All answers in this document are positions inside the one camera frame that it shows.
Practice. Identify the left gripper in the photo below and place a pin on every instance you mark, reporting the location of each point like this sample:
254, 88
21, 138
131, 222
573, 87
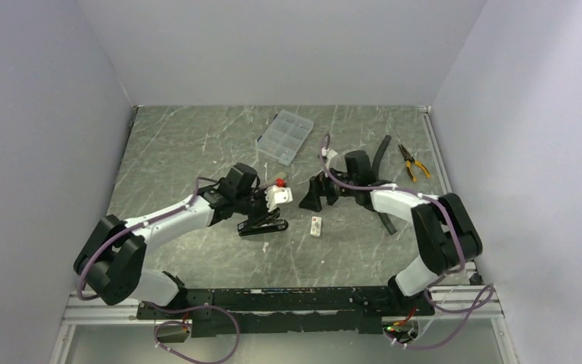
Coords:
264, 215

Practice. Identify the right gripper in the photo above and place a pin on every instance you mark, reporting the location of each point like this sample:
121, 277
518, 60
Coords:
318, 187

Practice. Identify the white staple box sleeve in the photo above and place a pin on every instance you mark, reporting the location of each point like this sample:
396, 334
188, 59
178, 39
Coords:
316, 226

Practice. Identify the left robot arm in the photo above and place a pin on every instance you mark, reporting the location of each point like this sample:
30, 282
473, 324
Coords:
111, 265

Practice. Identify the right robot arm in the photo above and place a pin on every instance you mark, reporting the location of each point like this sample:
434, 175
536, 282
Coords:
446, 237

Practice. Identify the clear plastic organizer box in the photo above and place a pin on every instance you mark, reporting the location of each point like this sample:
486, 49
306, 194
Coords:
285, 136

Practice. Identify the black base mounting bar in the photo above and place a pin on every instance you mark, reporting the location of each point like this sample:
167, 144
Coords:
364, 309

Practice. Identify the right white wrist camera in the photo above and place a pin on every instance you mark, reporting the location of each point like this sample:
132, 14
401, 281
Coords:
327, 154

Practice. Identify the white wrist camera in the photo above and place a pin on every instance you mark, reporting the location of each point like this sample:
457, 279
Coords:
327, 154
277, 193

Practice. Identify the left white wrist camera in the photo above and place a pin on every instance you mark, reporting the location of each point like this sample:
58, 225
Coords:
277, 193

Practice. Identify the yellow handled pliers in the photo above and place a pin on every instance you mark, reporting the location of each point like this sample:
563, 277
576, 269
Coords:
410, 162

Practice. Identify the aluminium extrusion rail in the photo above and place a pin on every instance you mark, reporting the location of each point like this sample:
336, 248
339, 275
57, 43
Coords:
97, 312

